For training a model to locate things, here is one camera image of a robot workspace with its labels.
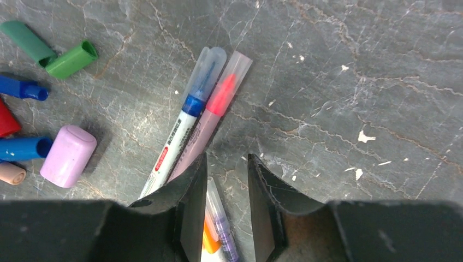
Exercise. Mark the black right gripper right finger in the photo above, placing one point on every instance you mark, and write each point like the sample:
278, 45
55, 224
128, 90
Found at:
290, 226

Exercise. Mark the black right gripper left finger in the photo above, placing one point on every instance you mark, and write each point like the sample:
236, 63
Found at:
166, 225

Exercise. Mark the peach marker cap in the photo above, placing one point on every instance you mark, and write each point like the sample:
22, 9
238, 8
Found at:
11, 173

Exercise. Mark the light blue marker cap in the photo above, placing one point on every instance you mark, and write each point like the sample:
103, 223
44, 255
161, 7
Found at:
22, 149

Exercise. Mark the red marker cap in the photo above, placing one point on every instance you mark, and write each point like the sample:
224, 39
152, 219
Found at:
9, 124

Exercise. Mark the small blue white cap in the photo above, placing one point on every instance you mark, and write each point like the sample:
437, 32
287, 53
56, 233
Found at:
23, 89

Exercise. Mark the dark green marker cap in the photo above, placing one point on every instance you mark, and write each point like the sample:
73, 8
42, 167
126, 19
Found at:
29, 42

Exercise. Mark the white marker orange tip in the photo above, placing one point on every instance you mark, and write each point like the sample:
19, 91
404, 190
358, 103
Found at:
211, 246

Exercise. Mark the purple clear cap marker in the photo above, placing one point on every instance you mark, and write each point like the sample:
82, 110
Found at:
220, 221

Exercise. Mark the pink highlighter clear cap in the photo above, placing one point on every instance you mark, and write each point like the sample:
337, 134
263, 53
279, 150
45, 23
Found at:
216, 107

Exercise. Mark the blue white marker clear cap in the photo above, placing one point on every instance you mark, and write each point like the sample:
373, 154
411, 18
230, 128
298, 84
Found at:
200, 85

